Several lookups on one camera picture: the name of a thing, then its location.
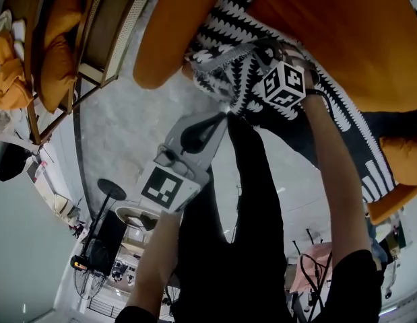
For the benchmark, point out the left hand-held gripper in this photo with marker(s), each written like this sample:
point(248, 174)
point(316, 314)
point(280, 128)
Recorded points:
point(161, 187)

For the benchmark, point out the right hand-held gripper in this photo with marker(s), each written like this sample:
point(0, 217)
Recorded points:
point(284, 86)

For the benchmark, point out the black white striped blanket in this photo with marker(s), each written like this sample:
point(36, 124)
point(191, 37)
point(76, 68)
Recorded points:
point(221, 19)

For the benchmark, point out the orange sofa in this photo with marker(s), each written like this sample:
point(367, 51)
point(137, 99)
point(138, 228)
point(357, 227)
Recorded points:
point(167, 45)

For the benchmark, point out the person's left forearm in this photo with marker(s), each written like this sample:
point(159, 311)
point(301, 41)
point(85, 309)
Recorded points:
point(154, 264)

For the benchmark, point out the person's right forearm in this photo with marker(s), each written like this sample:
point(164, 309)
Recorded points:
point(336, 187)

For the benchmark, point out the person's right hand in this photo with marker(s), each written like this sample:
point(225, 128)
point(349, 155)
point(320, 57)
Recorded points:
point(297, 57)

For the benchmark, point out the black round base stand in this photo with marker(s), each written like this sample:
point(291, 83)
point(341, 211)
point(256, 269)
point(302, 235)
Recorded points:
point(112, 188)

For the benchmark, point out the white round table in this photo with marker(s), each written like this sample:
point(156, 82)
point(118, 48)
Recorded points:
point(127, 210)

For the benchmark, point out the person's black clothed body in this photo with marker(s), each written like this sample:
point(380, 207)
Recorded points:
point(235, 247)

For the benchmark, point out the black box cabinet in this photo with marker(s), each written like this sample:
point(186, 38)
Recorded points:
point(112, 241)

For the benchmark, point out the wooden rattan chair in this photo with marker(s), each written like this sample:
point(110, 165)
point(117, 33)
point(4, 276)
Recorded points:
point(103, 29)

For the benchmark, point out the black floor fan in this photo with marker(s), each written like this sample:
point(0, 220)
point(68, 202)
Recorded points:
point(90, 278)

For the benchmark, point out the pink bag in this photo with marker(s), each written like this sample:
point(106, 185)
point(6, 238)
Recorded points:
point(312, 264)

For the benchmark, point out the black backpack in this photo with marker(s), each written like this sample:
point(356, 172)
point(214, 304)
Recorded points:
point(13, 163)

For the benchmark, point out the orange and white clothes pile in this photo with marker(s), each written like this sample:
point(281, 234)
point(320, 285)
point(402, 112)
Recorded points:
point(9, 79)

